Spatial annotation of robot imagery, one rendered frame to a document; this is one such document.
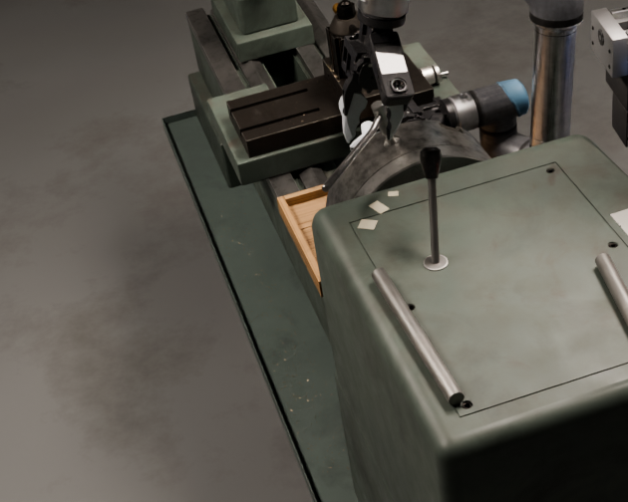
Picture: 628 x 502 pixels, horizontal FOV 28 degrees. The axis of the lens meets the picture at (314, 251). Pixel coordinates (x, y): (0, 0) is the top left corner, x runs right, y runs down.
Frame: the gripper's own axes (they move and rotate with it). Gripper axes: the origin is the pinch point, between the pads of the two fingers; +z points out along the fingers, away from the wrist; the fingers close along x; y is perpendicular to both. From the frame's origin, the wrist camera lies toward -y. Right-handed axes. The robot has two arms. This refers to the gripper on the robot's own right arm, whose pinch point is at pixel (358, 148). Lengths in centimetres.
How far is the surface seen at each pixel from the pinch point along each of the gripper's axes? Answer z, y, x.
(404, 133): -2.5, -22.8, 16.1
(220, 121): 19, 47, -15
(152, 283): 42, 115, -108
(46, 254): 71, 146, -108
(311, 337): 14, 11, -54
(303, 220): 11.3, 8.1, -19.1
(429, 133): -6.5, -24.4, 15.8
